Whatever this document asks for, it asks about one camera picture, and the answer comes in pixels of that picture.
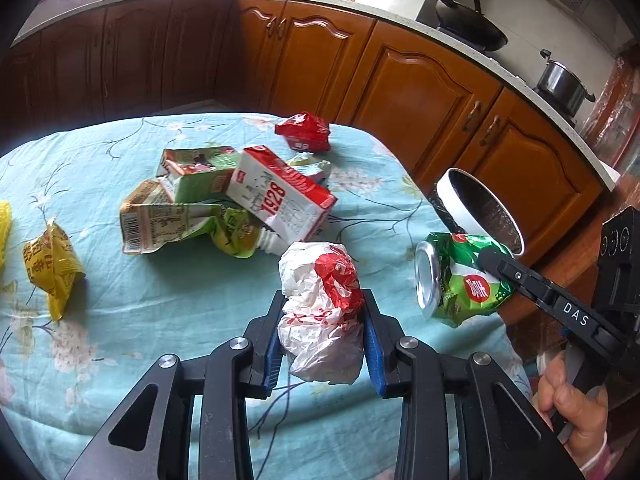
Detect person's right hand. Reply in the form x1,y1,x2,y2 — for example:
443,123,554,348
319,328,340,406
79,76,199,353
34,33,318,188
533,351,608,476

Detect white blue wrapper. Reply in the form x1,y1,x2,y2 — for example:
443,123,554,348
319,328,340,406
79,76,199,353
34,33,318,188
286,152,332,186

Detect black wok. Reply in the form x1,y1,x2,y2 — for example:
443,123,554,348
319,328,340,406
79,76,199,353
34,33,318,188
435,0,509,53

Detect red white milk carton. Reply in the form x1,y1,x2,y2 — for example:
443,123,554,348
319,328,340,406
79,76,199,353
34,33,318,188
227,145,337,244

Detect red snack wrapper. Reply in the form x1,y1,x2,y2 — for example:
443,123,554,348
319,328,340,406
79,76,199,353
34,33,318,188
274,112,331,153

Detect white black trash bin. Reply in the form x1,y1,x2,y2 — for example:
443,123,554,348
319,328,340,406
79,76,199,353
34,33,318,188
426,168,525,257

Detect gas stove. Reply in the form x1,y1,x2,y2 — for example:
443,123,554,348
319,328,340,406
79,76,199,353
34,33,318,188
436,25,576,129

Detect green juice carton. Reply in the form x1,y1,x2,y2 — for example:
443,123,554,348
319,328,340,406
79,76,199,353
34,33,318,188
156,146,240,203

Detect yellow crumpled wrapper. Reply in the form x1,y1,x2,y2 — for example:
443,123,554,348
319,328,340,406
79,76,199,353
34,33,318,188
23,221,86,321

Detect crushed green soda can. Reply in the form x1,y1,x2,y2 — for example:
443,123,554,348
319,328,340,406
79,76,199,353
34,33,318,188
414,232,513,327

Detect white red plastic bag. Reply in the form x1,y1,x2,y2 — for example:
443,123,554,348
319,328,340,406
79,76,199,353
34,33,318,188
278,242,364,385

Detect floral teal tablecloth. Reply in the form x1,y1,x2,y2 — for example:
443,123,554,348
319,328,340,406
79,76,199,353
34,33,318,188
1,113,529,479

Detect yellow foam fruit net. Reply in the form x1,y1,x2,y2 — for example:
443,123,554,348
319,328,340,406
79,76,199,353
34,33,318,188
0,200,12,269

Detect green yellow snack pouch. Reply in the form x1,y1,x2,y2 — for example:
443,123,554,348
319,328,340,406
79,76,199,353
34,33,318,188
119,180,288,259

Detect brown lower kitchen cabinets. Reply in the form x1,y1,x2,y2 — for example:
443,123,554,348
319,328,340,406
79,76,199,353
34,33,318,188
1,0,614,263

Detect steel cooking pot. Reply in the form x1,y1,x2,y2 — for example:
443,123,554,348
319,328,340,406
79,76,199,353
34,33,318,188
535,49,596,119

